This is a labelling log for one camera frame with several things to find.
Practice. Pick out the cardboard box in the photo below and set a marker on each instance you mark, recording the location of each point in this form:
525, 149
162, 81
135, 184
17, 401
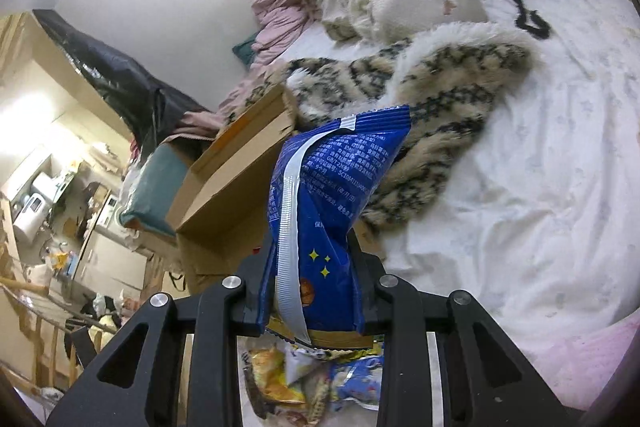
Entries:
225, 187

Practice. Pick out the dark green cushion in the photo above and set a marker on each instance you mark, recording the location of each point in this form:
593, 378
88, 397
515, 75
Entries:
245, 49

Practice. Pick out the white cabinet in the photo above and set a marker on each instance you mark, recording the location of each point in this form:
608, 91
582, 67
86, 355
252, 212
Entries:
115, 257

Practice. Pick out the blue popcorn snack packet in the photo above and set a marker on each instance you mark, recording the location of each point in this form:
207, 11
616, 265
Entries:
360, 382

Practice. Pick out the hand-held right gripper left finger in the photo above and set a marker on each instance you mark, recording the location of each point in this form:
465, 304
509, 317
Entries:
250, 297

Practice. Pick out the white appliance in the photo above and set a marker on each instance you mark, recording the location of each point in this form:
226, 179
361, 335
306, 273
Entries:
32, 212

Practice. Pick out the wooden rack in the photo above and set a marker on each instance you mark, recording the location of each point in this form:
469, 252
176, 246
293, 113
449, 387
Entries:
25, 285

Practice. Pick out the yellow chips packet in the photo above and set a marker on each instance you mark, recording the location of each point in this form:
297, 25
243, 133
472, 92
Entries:
270, 372

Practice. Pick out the beige black fuzzy coat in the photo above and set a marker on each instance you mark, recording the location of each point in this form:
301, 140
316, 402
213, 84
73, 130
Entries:
450, 77

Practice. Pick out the blue starred snack packet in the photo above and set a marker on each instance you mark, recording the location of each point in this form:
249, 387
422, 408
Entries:
330, 187

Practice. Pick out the pink fuzzy blanket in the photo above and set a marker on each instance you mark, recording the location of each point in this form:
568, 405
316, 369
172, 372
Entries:
585, 357

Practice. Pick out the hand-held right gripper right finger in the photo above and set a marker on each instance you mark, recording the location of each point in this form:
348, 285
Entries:
370, 292

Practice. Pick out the black plastic bag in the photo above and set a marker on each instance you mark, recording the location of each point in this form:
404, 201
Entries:
115, 67

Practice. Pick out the teal pillow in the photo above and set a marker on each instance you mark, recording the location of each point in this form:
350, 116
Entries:
155, 187

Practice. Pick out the white floral bed sheet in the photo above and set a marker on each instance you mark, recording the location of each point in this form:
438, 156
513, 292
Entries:
550, 157

